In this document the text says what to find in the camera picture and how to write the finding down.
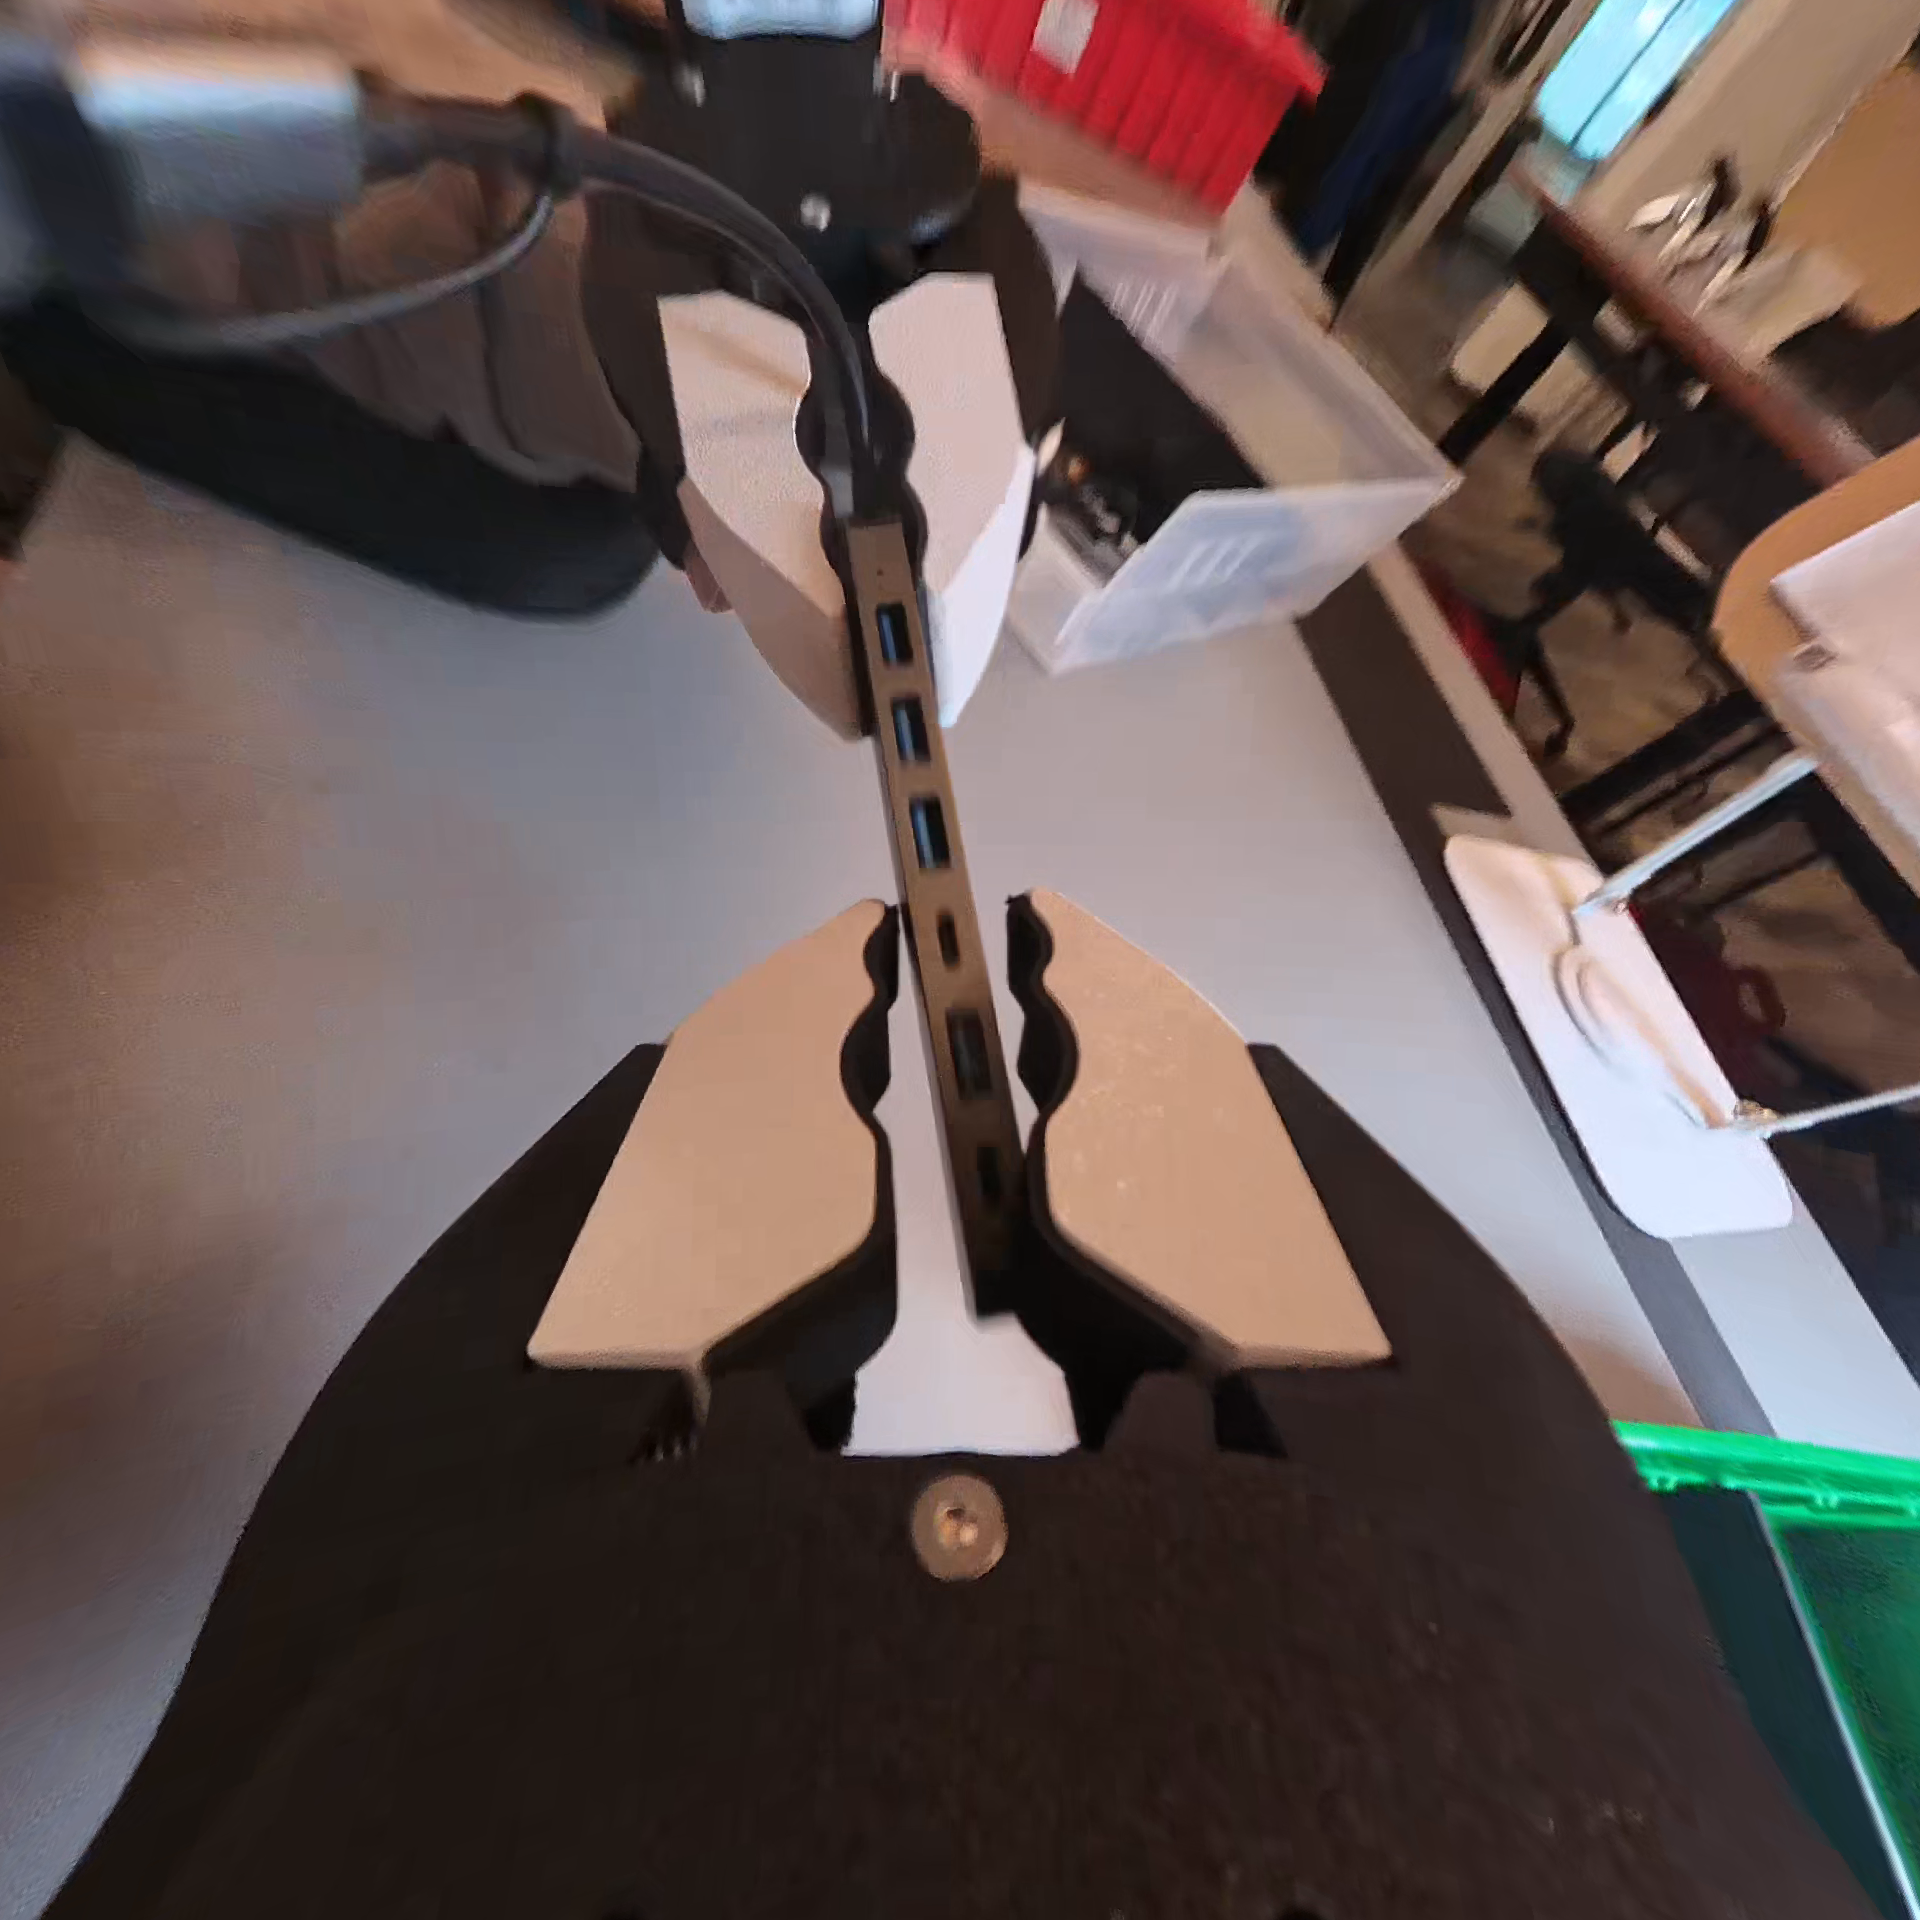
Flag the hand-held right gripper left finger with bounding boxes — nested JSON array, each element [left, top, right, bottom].
[[524, 903, 905, 1375]]

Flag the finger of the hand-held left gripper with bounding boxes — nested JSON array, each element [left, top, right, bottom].
[[656, 291, 874, 746], [867, 275, 1043, 727]]

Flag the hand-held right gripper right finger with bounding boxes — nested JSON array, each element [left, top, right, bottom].
[[1006, 890, 1393, 1375]]

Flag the clear plastic bin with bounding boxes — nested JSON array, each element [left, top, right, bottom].
[[1010, 186, 1465, 675]]

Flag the slim grey USB hub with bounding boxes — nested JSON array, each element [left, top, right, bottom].
[[0, 32, 1043, 1325]]

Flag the green plastic bin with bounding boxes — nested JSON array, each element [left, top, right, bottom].
[[1610, 1421, 1920, 1920]]

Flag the person's left forearm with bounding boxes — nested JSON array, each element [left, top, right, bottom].
[[134, 0, 650, 490]]

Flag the black divider panel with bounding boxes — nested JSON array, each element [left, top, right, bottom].
[[1051, 283, 1260, 595]]

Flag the wooden desk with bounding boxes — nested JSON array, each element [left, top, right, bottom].
[[961, 93, 1253, 229]]

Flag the red plastic bin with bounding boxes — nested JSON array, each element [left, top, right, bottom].
[[883, 0, 1333, 215]]

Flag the white base sign stand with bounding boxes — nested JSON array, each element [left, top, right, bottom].
[[1440, 442, 1920, 1247]]

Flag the black office chair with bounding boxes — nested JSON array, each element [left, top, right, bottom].
[[1500, 449, 1716, 759]]

